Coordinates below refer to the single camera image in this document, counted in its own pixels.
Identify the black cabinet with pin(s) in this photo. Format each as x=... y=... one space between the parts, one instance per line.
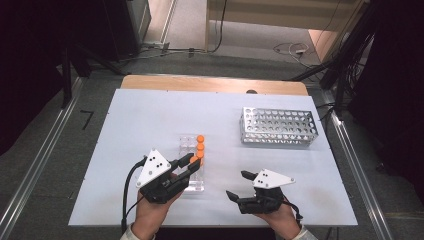
x=123 y=26

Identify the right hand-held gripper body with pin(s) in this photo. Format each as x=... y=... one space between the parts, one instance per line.
x=270 y=180

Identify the black curtain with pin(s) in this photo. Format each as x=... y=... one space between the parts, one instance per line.
x=30 y=66
x=396 y=83

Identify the perforated metal tube rack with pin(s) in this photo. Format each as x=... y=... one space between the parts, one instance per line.
x=280 y=126

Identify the light brown panel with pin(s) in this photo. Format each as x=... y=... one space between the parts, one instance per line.
x=321 y=43

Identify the grey power strip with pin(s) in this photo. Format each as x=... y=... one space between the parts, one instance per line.
x=155 y=45

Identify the clear acrylic tube rack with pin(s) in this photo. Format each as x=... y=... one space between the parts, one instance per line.
x=186 y=143

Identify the beige table frame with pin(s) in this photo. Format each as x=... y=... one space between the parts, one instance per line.
x=283 y=15

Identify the metal floor rail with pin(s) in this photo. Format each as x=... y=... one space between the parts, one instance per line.
x=43 y=156
x=353 y=166

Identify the black metal stand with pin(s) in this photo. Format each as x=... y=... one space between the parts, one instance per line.
x=340 y=66
x=66 y=76

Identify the person's left hand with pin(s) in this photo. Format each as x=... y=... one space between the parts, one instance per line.
x=150 y=215

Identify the person's right hand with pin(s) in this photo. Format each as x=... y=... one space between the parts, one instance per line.
x=283 y=220

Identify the dark round object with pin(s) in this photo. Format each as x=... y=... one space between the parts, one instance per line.
x=251 y=91

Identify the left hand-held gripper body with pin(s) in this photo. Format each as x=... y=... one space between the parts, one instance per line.
x=153 y=168

